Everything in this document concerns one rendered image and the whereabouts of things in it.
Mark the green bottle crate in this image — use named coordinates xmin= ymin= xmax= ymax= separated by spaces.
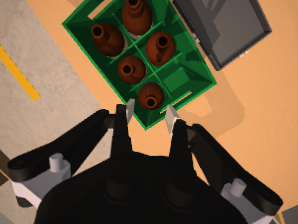
xmin=77 ymin=0 xmax=217 ymax=130

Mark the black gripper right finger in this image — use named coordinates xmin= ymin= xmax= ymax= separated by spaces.
xmin=165 ymin=105 xmax=283 ymax=224

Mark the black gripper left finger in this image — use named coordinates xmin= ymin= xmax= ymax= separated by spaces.
xmin=7 ymin=99 xmax=137 ymax=209

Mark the dark grey rectangular tray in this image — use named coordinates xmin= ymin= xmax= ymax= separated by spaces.
xmin=174 ymin=0 xmax=272 ymax=71

